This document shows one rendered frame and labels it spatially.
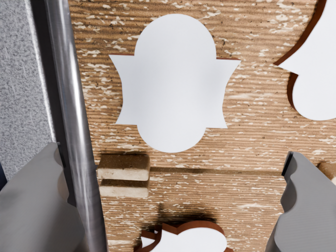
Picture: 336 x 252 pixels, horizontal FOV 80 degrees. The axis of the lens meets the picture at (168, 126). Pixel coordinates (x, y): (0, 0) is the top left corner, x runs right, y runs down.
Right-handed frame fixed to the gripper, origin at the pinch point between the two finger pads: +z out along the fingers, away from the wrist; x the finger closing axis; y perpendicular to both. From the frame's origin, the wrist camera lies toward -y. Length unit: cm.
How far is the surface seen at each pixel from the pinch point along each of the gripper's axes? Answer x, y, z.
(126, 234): -6.2, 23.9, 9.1
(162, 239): -0.4, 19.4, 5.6
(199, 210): 4.8, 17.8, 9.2
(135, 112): -3.8, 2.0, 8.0
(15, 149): -20.5, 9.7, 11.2
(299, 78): 11.7, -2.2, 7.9
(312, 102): 13.8, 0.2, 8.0
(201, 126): 3.2, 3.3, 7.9
